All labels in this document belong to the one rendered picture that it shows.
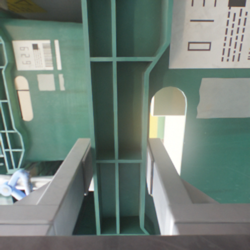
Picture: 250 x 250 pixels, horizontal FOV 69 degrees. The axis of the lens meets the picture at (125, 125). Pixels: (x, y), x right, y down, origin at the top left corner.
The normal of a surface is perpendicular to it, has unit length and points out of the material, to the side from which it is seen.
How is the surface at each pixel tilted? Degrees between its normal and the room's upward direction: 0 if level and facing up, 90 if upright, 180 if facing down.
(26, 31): 94
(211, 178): 96
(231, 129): 99
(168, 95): 92
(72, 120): 91
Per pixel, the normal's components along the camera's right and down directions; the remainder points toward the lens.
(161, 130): 0.00, 0.26
